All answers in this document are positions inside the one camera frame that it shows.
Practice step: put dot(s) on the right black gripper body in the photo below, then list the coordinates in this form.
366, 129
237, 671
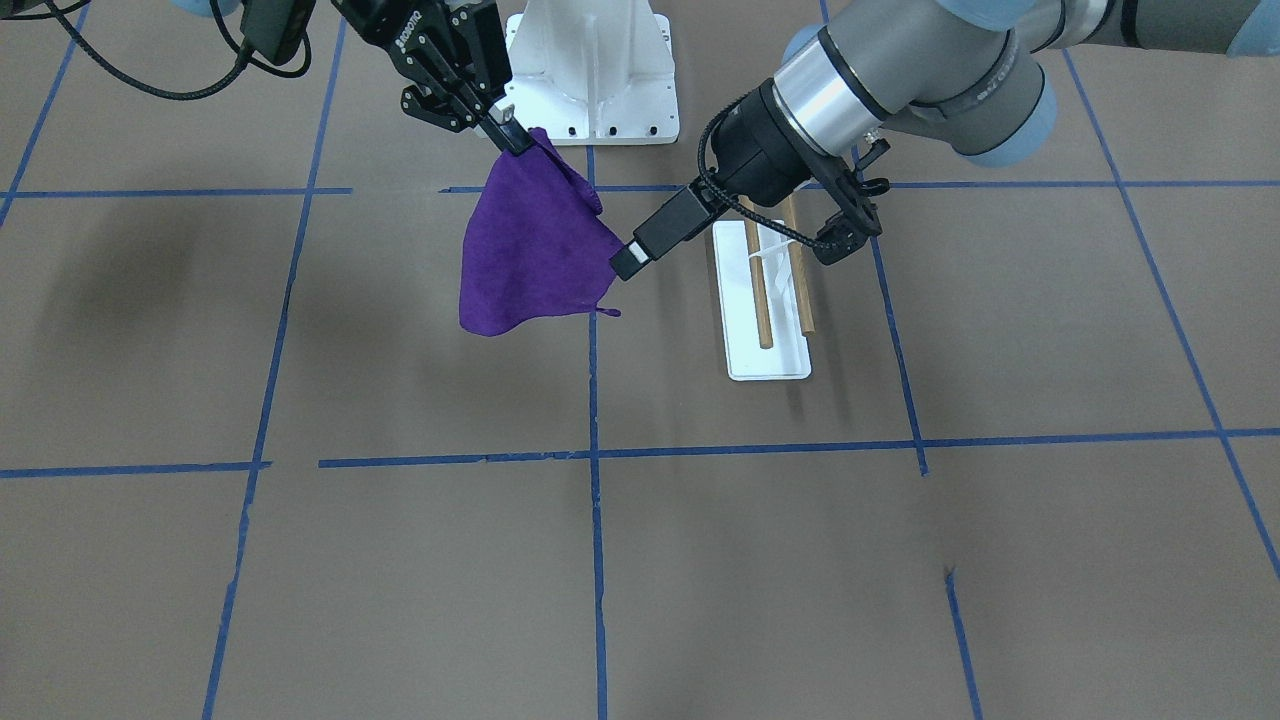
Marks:
398, 27

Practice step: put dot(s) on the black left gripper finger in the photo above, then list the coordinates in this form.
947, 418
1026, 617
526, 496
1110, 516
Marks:
679, 219

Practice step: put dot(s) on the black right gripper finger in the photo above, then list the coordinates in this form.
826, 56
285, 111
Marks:
506, 131

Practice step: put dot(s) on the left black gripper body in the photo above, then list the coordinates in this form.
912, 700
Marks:
762, 143

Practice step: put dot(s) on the purple microfiber towel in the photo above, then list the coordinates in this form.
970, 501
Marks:
535, 246

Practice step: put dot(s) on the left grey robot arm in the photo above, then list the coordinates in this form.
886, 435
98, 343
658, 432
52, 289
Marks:
961, 72

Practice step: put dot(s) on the wooden rack rod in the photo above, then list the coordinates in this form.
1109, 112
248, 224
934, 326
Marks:
796, 256
758, 287

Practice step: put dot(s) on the white rack base tray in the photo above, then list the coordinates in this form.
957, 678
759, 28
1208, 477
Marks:
789, 359

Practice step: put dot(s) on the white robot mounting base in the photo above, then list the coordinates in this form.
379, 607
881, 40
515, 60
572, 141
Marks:
594, 72

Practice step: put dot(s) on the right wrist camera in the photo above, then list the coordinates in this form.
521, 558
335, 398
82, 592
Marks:
275, 28

